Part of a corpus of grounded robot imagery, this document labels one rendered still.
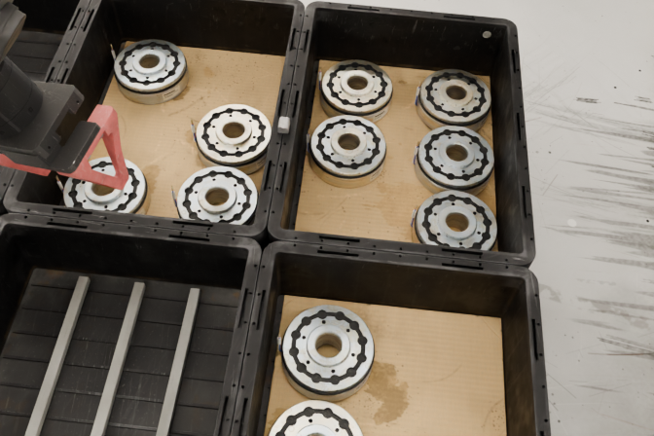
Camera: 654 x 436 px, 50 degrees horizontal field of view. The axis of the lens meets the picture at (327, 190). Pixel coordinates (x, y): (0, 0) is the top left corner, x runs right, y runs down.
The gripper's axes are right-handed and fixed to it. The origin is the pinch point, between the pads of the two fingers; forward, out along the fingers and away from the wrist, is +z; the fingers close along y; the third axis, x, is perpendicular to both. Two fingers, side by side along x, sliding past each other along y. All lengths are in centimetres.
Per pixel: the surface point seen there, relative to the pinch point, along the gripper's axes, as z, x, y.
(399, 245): 24.0, 9.3, 22.3
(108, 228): 12.4, -0.3, -6.1
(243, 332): 17.8, -6.0, 12.0
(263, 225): 18.6, 6.2, 8.3
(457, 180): 34.0, 24.3, 22.8
